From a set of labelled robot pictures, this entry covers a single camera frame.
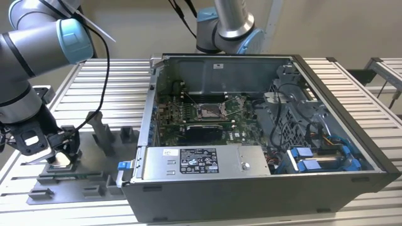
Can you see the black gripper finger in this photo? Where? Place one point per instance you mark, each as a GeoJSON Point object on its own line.
{"type": "Point", "coordinates": [53, 156]}
{"type": "Point", "coordinates": [75, 146]}

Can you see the silver CPU chip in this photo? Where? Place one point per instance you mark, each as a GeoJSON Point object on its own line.
{"type": "Point", "coordinates": [63, 159]}

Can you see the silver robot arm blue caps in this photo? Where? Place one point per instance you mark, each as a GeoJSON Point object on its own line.
{"type": "Point", "coordinates": [35, 47]}

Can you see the CPU socket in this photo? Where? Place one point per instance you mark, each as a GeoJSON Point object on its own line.
{"type": "Point", "coordinates": [209, 113]}

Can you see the black RAM slot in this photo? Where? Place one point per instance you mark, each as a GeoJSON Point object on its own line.
{"type": "Point", "coordinates": [203, 96]}
{"type": "Point", "coordinates": [203, 93]}

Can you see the grey parts rack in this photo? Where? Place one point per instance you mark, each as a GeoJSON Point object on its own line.
{"type": "Point", "coordinates": [78, 190]}

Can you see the blue case latch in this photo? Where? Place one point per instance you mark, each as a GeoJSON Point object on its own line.
{"type": "Point", "coordinates": [123, 165]}

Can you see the silver power supply unit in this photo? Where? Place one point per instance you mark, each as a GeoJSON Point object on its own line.
{"type": "Point", "coordinates": [157, 162]}

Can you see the black label sticker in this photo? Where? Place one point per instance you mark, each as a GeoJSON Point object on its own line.
{"type": "Point", "coordinates": [198, 161]}

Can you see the black graphics card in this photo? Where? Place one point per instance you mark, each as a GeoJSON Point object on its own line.
{"type": "Point", "coordinates": [202, 134]}

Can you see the white zip tie tag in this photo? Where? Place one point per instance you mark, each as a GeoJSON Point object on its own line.
{"type": "Point", "coordinates": [101, 33]}

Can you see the thin metal locking lever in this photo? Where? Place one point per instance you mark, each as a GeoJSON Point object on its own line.
{"type": "Point", "coordinates": [191, 99]}

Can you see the black open PC case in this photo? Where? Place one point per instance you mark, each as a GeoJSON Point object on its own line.
{"type": "Point", "coordinates": [220, 202]}

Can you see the green motherboard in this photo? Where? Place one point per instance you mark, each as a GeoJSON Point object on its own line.
{"type": "Point", "coordinates": [242, 127]}

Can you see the grey metal drive cage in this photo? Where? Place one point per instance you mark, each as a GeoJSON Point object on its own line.
{"type": "Point", "coordinates": [292, 131]}

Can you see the blue disk carrier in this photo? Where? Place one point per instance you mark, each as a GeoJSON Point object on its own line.
{"type": "Point", "coordinates": [304, 151]}
{"type": "Point", "coordinates": [309, 165]}

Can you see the blue drive bay clip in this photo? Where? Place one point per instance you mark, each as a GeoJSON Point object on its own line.
{"type": "Point", "coordinates": [350, 157]}

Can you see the metal slat side table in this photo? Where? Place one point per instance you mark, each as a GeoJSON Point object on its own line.
{"type": "Point", "coordinates": [389, 68]}

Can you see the black table bracket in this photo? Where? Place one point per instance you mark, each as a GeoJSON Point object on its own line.
{"type": "Point", "coordinates": [361, 76]}

